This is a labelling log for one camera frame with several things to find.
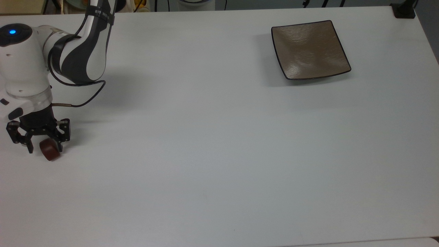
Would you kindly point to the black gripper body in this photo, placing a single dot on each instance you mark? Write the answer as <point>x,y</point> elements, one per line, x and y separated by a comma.
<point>38,123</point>

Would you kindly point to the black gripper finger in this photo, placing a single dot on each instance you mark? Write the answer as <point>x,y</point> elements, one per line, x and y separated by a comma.
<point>64,131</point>
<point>16,134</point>

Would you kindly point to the small round brown food item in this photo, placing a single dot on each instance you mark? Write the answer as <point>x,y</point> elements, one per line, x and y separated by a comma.
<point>50,151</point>

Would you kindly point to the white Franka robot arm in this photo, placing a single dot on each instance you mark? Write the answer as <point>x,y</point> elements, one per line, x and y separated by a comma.
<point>24,65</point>

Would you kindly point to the light blue plate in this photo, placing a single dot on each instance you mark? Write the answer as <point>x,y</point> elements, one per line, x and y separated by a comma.
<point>76,3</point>

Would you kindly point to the black round bowl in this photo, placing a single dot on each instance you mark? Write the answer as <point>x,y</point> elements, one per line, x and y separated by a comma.
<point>120,4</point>

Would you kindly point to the white round device base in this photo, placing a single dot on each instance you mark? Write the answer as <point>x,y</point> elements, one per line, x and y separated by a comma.
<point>187,3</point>

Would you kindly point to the square brown ceramic plate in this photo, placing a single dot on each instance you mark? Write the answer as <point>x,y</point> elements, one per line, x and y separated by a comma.
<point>308,49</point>

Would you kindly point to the beige wooden furniture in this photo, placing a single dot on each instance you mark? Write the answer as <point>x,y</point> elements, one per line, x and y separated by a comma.
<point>20,6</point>

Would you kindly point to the yellow background object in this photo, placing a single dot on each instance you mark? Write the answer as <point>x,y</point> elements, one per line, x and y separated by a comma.
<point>141,4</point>

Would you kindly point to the black tripod legs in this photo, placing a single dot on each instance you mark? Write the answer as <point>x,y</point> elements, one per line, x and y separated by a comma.
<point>324,2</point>

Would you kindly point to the black table corner clamp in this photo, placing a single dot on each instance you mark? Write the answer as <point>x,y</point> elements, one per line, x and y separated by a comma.
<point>404,11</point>

